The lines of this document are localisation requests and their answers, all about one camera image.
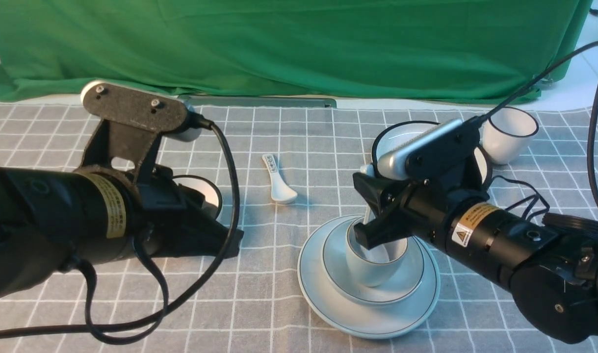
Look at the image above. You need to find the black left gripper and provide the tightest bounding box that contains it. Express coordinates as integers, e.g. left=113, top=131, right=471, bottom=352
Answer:
left=140, top=165, right=229, bottom=258

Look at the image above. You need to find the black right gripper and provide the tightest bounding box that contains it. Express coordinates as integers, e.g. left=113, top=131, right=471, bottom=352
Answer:
left=353, top=162, right=489, bottom=250

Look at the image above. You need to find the thin-rimmed white cup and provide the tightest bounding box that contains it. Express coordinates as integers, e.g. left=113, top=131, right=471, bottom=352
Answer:
left=345, top=218, right=410, bottom=287

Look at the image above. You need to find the thin-rimmed white bowl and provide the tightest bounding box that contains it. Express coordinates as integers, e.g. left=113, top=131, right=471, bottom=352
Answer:
left=322, top=230, right=425, bottom=305

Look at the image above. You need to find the plain white ceramic spoon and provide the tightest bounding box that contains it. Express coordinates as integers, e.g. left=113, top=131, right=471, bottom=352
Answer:
left=359, top=164, right=391, bottom=264

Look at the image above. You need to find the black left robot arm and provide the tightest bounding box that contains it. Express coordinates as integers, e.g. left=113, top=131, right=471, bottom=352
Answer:
left=0, top=166, right=229, bottom=299

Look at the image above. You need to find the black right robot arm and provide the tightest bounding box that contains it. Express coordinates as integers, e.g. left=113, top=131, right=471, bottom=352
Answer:
left=353, top=158, right=598, bottom=344

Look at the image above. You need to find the black-rimmed white bowl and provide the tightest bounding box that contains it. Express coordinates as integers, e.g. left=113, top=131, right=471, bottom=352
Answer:
left=173, top=175, right=223, bottom=219

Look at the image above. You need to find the illustrated black-rimmed plate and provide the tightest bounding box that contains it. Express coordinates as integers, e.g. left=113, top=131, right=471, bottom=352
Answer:
left=361, top=121, right=493, bottom=190

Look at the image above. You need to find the large white plate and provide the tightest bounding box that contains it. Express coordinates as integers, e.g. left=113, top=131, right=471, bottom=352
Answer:
left=297, top=214, right=441, bottom=340

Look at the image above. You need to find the small white patterned spoon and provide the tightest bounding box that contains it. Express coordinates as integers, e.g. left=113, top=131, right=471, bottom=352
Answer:
left=261, top=153, right=297, bottom=204

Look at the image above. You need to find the black-rimmed white cup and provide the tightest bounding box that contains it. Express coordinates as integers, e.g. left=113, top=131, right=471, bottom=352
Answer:
left=481, top=107, right=539, bottom=165

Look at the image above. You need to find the green backdrop cloth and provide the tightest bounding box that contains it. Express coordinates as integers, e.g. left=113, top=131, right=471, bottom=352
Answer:
left=0, top=0, right=591, bottom=103

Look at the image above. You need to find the metal clamp on backdrop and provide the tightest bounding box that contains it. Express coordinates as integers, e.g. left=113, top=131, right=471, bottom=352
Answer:
left=532, top=74, right=555, bottom=90

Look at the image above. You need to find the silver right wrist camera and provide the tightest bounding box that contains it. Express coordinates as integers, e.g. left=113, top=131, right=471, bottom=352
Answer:
left=376, top=117, right=481, bottom=181

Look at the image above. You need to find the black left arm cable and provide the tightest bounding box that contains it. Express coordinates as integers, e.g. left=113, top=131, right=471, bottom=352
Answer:
left=0, top=115, right=241, bottom=345

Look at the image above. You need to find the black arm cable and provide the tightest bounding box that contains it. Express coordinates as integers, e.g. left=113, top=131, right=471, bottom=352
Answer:
left=0, top=115, right=241, bottom=345
left=468, top=40, right=598, bottom=236

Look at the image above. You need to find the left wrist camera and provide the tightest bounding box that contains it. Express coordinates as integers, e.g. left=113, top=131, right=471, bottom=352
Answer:
left=80, top=80, right=212, bottom=184

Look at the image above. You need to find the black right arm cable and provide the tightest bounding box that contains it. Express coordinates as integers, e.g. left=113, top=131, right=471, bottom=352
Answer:
left=468, top=40, right=598, bottom=236

